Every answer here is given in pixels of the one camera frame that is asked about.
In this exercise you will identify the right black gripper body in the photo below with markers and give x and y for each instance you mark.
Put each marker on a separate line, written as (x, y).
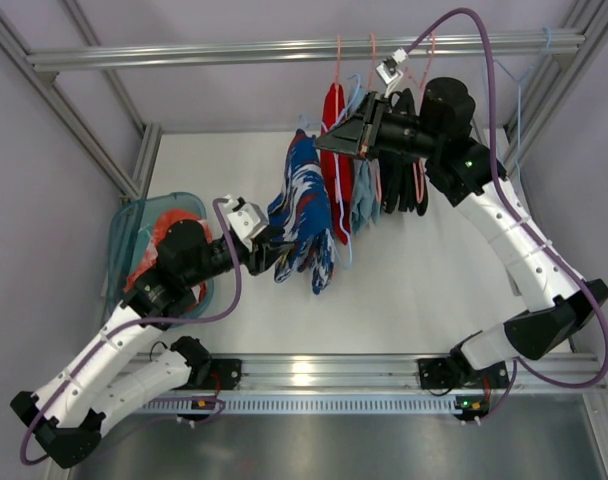
(367, 128)

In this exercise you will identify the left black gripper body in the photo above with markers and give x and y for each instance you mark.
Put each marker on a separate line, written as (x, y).
(259, 252)

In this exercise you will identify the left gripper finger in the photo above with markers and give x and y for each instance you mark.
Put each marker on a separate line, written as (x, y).
(273, 234)
(277, 250)

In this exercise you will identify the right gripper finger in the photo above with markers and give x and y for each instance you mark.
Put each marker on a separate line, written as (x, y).
(353, 129)
(341, 146)

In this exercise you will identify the blue patterned trousers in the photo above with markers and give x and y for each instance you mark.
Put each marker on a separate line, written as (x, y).
(302, 210)

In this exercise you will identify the light blue wire hanger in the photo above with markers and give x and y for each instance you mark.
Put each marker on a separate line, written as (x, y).
(344, 252)

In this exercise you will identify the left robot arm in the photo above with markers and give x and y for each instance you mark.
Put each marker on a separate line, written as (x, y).
(70, 415)

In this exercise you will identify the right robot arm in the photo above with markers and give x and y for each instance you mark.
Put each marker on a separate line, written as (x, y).
(559, 301)

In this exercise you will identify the red trousers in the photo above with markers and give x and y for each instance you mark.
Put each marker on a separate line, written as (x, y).
(337, 171)

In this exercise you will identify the light blue trousers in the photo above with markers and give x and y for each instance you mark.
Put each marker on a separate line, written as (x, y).
(367, 195)

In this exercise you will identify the black trousers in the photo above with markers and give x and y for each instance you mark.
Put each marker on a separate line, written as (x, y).
(403, 181)

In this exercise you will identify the empty blue hanger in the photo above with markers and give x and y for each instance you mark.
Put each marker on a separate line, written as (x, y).
(521, 83)

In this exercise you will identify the red white garment in basket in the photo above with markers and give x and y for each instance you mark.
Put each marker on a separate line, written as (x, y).
(165, 282)

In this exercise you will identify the teal plastic basket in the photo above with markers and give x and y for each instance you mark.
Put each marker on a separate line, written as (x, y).
(130, 231)

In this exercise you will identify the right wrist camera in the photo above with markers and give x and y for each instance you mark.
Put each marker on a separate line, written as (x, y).
(390, 72)

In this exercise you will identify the aluminium hanging rail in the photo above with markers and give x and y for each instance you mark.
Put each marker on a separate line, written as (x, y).
(284, 51)

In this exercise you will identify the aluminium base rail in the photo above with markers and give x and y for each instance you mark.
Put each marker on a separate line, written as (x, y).
(388, 373)

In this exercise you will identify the right aluminium frame strut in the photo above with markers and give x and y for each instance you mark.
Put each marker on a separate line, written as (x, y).
(551, 126)

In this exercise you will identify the aluminium frame strut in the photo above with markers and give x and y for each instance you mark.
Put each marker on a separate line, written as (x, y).
(551, 126)
(131, 187)

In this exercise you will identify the slotted cable duct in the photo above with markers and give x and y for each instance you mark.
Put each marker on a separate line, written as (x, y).
(353, 403)

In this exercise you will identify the left aluminium frame strut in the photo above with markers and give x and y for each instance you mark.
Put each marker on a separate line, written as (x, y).
(131, 187)

